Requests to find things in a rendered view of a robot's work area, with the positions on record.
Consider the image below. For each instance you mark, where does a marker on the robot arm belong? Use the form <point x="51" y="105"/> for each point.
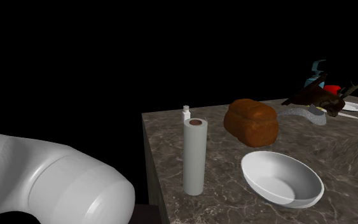
<point x="57" y="180"/>

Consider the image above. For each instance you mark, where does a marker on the small white bottle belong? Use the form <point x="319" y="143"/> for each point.
<point x="185" y="114"/>

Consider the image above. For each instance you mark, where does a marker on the grey paper towel roll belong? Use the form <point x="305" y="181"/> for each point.
<point x="194" y="158"/>

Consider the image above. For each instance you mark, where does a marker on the brown bread loaf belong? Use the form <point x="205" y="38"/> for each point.
<point x="251" y="124"/>

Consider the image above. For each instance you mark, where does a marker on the white bowl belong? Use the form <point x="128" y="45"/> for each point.
<point x="278" y="180"/>

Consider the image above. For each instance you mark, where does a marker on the dark brown deer figure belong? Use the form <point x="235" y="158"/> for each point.
<point x="315" y="94"/>

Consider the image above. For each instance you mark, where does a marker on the grey speckled curved object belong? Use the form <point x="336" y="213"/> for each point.
<point x="316" y="118"/>

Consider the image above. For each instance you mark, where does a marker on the red cup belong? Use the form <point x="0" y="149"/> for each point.
<point x="332" y="89"/>

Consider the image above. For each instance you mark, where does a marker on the white knife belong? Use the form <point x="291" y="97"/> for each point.
<point x="349" y="116"/>

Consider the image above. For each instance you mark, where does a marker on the white plate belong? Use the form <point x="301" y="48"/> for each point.
<point x="355" y="107"/>

